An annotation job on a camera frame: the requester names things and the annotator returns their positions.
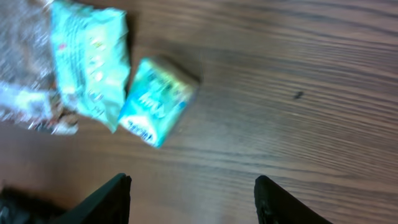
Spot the teal white packet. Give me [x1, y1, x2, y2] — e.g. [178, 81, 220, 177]
[51, 1, 131, 132]

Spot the brown Pantree snack pouch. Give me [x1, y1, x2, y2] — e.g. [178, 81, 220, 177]
[1, 0, 78, 135]

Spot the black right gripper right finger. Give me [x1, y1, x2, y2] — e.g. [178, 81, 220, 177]
[254, 175, 331, 224]

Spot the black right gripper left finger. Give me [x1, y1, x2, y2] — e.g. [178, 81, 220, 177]
[53, 173, 132, 224]

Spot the teal white carton pack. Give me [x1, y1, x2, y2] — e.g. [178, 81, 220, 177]
[118, 57, 200, 147]

